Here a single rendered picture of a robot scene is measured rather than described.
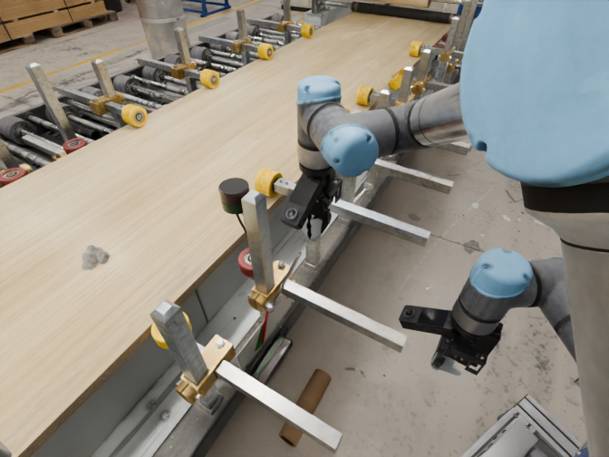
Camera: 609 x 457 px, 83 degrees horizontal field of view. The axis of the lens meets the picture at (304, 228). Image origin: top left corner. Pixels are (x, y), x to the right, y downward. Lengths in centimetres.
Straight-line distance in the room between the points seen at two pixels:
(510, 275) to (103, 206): 107
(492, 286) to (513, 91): 42
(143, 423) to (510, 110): 103
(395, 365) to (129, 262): 126
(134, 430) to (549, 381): 170
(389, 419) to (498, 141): 155
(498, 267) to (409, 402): 121
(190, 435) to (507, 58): 90
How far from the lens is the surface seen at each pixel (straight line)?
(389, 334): 84
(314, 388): 161
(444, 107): 50
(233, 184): 70
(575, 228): 21
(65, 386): 86
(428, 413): 174
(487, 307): 63
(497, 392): 189
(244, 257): 91
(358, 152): 51
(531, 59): 20
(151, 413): 108
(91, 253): 107
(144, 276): 95
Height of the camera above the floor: 158
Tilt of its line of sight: 44 degrees down
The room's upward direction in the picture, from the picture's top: straight up
